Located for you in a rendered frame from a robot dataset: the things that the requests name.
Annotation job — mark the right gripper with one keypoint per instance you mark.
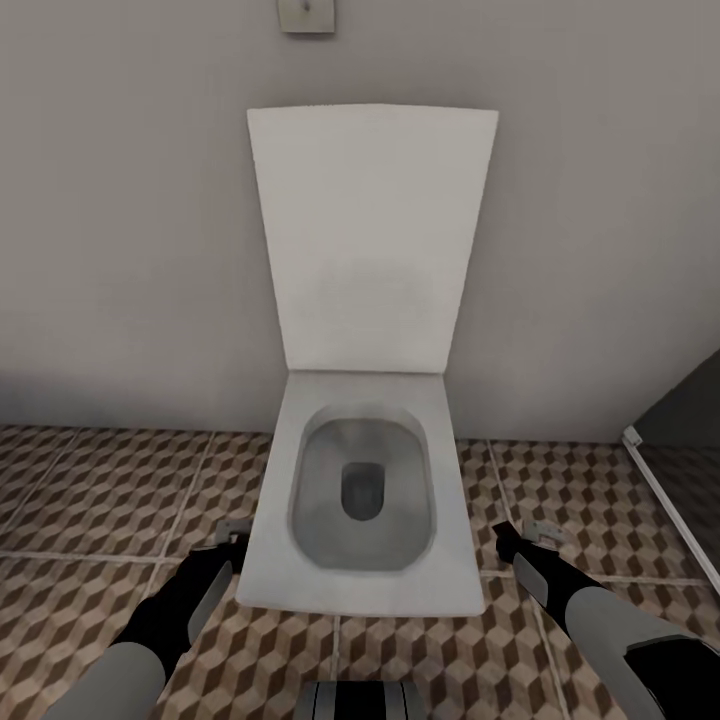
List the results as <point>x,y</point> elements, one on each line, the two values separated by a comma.
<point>507,547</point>

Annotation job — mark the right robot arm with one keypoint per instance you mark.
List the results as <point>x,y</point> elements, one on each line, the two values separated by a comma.
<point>655,669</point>

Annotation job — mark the shower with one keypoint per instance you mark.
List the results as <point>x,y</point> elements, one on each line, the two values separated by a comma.
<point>703,560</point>

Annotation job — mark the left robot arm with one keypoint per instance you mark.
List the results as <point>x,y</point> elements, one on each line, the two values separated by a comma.
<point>129,677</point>

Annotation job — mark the door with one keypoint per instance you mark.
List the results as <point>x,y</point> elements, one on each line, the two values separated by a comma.
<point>679,440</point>

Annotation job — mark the robot trunk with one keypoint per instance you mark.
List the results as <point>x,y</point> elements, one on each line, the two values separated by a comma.
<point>360,700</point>

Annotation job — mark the toilet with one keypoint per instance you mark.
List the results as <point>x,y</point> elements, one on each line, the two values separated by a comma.
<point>370,212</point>

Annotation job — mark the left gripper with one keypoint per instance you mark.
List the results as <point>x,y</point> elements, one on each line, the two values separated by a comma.
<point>237,551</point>

